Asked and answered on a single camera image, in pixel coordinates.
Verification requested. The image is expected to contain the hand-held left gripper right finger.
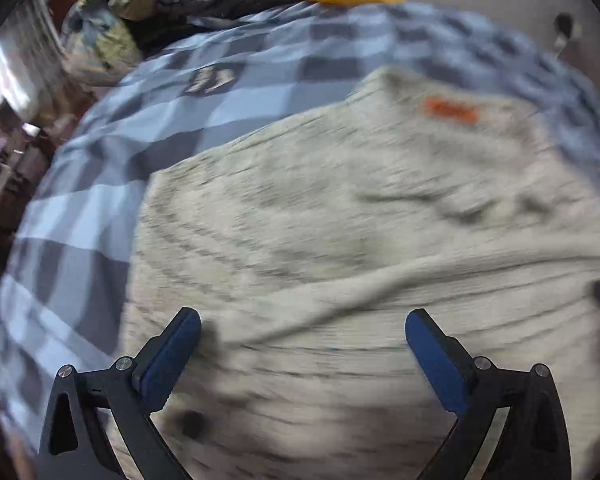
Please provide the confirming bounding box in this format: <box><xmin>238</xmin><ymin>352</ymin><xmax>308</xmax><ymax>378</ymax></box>
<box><xmin>405</xmin><ymin>309</ymin><xmax>572</xmax><ymax>480</ymax></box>

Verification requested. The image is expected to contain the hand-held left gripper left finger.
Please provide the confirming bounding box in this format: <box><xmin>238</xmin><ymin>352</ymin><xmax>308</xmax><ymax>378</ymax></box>
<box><xmin>39</xmin><ymin>307</ymin><xmax>201</xmax><ymax>480</ymax></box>

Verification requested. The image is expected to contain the cream tweed checked garment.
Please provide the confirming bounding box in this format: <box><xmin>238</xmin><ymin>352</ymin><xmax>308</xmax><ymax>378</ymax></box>
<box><xmin>117</xmin><ymin>67</ymin><xmax>600</xmax><ymax>480</ymax></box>

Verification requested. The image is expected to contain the blue checkered bed blanket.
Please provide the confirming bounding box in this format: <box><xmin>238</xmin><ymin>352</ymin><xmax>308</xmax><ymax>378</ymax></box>
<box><xmin>0</xmin><ymin>0</ymin><xmax>600</xmax><ymax>461</ymax></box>

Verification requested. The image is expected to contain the cluttered wooden desk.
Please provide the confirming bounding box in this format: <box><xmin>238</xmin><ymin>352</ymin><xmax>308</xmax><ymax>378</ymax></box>
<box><xmin>0</xmin><ymin>115</ymin><xmax>51</xmax><ymax>233</ymax></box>

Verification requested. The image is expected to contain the patterned curtain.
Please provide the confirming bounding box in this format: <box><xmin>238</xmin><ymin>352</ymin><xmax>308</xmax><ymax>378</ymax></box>
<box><xmin>7</xmin><ymin>0</ymin><xmax>76</xmax><ymax>123</ymax></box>

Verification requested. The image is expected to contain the black bag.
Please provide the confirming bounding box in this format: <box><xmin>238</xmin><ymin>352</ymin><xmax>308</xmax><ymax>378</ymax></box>
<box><xmin>130</xmin><ymin>0</ymin><xmax>291</xmax><ymax>56</ymax></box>

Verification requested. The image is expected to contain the white wall socket plug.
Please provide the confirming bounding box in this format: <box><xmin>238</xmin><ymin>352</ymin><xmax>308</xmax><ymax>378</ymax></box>
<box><xmin>552</xmin><ymin>12</ymin><xmax>583</xmax><ymax>56</ymax></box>

